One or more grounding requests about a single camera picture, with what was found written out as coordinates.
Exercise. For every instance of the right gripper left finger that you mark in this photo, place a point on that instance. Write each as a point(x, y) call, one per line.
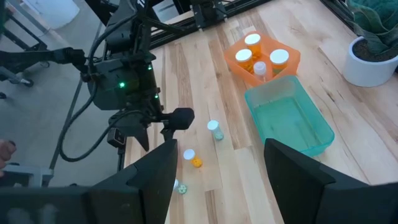
point(146, 193)

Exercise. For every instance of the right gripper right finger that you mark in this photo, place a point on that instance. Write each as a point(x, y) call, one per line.
point(311, 199)

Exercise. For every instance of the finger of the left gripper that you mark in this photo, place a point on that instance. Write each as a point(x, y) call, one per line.
point(182, 119)
point(141, 132)

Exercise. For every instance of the small clear pill bottle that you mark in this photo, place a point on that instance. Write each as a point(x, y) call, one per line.
point(213, 125)
point(182, 188)

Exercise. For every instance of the large amber pill bottle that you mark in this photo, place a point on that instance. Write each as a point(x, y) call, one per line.
point(243, 55)

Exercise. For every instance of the frosted clear pill bottle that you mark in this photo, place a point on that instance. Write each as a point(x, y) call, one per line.
point(260, 67)

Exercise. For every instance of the amber pill bottle grey label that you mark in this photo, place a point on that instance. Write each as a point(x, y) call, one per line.
point(252, 40)

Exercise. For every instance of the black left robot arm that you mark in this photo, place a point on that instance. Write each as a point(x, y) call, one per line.
point(124, 77)

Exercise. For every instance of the small amber pill bottle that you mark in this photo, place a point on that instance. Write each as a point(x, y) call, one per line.
point(189, 154)

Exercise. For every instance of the orange plastic bin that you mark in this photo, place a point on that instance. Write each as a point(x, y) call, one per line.
point(248, 80)

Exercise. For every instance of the teal plastic bin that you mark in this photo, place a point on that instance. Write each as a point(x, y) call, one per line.
point(289, 121)

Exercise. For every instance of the grey box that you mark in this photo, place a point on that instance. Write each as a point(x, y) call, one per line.
point(28, 175)

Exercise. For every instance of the black office chair base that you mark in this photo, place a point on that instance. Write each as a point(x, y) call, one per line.
point(31, 57)

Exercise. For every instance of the person's hand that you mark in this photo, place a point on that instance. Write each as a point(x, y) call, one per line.
point(5, 152)

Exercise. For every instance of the white plant pot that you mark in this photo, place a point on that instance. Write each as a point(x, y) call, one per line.
point(363, 73)

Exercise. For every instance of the green succulent plant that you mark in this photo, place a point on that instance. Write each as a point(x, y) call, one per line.
point(373, 21)

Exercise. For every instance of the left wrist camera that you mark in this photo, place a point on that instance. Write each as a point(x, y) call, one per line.
point(116, 137)

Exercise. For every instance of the black aluminium table frame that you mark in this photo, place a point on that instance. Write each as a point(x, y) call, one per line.
point(180, 31)

